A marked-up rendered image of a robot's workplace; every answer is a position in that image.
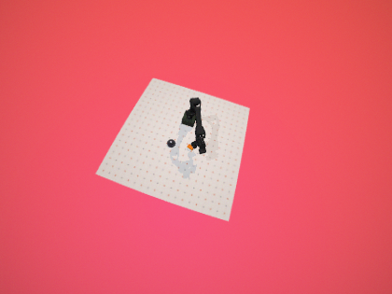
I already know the dark grey round pedestal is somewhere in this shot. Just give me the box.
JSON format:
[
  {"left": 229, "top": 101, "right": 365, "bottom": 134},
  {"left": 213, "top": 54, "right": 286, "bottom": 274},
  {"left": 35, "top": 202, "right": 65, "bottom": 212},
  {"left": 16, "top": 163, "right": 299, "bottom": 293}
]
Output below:
[{"left": 167, "top": 139, "right": 175, "bottom": 147}]

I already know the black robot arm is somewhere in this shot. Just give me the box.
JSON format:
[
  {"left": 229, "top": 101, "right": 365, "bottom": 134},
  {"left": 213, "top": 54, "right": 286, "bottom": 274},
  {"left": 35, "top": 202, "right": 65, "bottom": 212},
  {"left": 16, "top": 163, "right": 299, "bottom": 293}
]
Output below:
[{"left": 186, "top": 97, "right": 206, "bottom": 149}]

